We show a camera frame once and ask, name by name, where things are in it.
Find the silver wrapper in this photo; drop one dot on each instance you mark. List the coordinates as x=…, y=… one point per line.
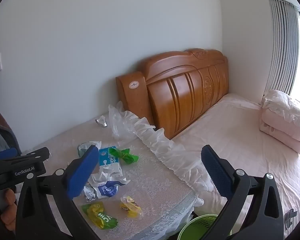
x=101, y=122

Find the black clip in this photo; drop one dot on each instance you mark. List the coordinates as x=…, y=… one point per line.
x=290, y=217

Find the wooden headboard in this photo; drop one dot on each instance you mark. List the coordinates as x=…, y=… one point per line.
x=180, y=95

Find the grey vertical blinds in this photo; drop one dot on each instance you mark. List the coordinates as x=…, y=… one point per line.
x=282, y=45

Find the person's left hand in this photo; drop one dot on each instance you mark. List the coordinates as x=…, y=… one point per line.
x=10, y=205

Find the green plastic wrapper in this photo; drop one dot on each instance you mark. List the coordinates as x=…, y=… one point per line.
x=126, y=156

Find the silver foil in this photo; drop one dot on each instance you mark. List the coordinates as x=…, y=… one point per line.
x=89, y=192

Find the clear plastic bag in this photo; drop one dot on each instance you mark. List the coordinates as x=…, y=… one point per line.
x=120, y=123

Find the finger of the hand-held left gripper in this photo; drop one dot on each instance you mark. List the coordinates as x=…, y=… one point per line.
x=6, y=153
x=27, y=156

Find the bed with pink sheet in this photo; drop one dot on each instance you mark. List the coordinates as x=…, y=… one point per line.
x=240, y=150

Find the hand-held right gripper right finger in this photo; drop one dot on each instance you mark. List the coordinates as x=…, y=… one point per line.
x=216, y=172

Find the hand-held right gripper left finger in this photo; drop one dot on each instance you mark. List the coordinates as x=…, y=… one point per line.
x=83, y=172

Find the green plastic waste bin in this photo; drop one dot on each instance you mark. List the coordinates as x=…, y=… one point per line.
x=200, y=226

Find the blue white packet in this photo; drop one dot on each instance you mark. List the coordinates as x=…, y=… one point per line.
x=107, y=188

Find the white paper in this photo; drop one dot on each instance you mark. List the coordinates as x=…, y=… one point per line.
x=98, y=178

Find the white green packet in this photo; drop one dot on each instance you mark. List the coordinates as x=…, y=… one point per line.
x=83, y=148

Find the blue white milk carton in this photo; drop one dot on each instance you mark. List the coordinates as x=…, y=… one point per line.
x=110, y=162

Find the white lace tablecloth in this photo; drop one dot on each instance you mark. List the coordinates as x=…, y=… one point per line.
x=150, y=180

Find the folded pink quilt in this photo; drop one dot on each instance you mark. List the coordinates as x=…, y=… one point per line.
x=282, y=120

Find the green yellow snack packet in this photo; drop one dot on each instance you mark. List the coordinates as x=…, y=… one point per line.
x=100, y=216

